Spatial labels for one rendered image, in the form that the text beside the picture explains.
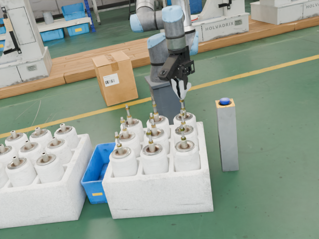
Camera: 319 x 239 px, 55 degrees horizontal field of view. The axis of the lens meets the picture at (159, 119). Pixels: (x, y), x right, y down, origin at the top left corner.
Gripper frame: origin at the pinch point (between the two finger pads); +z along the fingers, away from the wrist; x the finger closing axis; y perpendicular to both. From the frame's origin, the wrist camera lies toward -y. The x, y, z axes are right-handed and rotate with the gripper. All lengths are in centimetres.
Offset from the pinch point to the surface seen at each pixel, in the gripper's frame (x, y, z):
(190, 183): -20.2, -23.4, 20.4
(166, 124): 4.5, -6.2, 10.9
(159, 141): -2.3, -18.2, 11.0
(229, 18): 92, 191, 10
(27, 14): 200, 39, -29
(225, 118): -18.0, 5.0, 8.5
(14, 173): 33, -62, 11
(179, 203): -16.3, -26.6, 29.2
